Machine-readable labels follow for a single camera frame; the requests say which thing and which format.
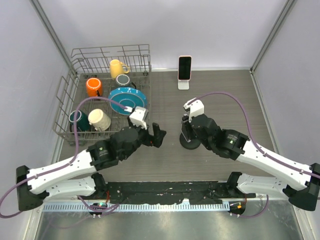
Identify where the black round-base phone holder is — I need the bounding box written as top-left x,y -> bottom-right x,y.
179,133 -> 201,150

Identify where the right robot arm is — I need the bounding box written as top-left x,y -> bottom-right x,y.
180,114 -> 320,212

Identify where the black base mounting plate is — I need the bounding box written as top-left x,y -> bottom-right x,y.
82,181 -> 256,205

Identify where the pink-cased phone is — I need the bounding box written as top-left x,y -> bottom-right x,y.
177,55 -> 192,81

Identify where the white phone stand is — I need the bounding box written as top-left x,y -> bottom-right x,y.
177,80 -> 190,91

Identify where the dark grey mug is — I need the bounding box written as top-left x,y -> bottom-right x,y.
115,74 -> 137,89

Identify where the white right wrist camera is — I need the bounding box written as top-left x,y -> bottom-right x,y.
183,98 -> 205,123

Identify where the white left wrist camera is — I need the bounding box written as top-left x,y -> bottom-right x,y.
124,106 -> 149,130

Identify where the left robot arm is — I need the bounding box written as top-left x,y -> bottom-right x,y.
16,123 -> 167,212

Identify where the blue plate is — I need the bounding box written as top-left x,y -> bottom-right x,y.
108,87 -> 148,108

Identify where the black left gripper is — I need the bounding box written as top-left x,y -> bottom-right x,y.
121,115 -> 166,160

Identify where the yellow mug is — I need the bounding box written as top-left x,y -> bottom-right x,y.
109,59 -> 130,79

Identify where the grey wire dish rack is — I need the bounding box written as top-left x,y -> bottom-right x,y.
52,44 -> 152,146

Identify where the cream ribbed cup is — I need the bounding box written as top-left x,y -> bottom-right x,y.
88,108 -> 111,132

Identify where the orange mug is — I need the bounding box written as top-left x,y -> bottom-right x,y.
85,77 -> 104,97

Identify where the dark teal mug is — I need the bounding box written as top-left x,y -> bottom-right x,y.
68,110 -> 91,133

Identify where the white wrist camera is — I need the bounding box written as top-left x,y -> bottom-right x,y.
124,106 -> 149,130
183,98 -> 205,123

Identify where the purple-cased phone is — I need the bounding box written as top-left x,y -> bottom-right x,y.
181,120 -> 191,142

